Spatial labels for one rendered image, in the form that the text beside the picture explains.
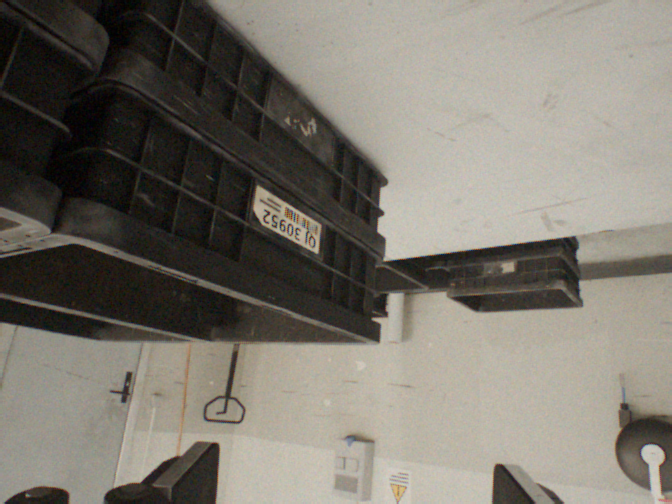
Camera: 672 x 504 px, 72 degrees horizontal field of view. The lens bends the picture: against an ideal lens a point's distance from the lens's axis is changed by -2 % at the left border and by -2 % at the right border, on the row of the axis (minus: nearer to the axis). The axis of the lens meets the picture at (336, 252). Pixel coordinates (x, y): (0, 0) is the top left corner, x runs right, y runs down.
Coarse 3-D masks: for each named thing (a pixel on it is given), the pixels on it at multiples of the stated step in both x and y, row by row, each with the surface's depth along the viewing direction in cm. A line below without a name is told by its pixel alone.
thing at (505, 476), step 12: (504, 468) 14; (516, 468) 14; (504, 480) 13; (516, 480) 13; (528, 480) 13; (492, 492) 14; (504, 492) 13; (516, 492) 12; (528, 492) 12; (540, 492) 12
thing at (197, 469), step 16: (192, 448) 14; (208, 448) 14; (176, 464) 13; (192, 464) 13; (208, 464) 14; (160, 480) 11; (176, 480) 12; (192, 480) 12; (208, 480) 14; (176, 496) 11; (192, 496) 12; (208, 496) 14
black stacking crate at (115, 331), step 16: (0, 304) 74; (16, 304) 76; (16, 320) 76; (32, 320) 78; (48, 320) 80; (64, 320) 82; (80, 320) 85; (96, 320) 87; (96, 336) 87; (112, 336) 86; (128, 336) 83; (144, 336) 81; (160, 336) 78
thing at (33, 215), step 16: (0, 160) 24; (0, 176) 23; (16, 176) 24; (32, 176) 25; (0, 192) 23; (16, 192) 24; (32, 192) 25; (48, 192) 26; (0, 208) 23; (16, 208) 24; (32, 208) 25; (48, 208) 26; (0, 224) 28; (16, 224) 26; (32, 224) 25; (48, 224) 26; (0, 240) 29; (16, 240) 29
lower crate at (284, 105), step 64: (128, 0) 35; (192, 0) 37; (128, 64) 31; (192, 64) 37; (256, 64) 44; (192, 128) 35; (256, 128) 43; (320, 128) 51; (320, 192) 49; (384, 256) 60
